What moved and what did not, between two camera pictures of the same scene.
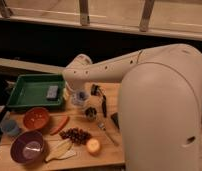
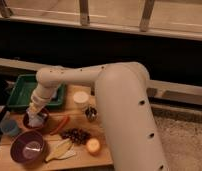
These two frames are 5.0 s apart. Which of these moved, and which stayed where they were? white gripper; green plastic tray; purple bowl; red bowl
Moved: white gripper
Stayed: red bowl; purple bowl; green plastic tray
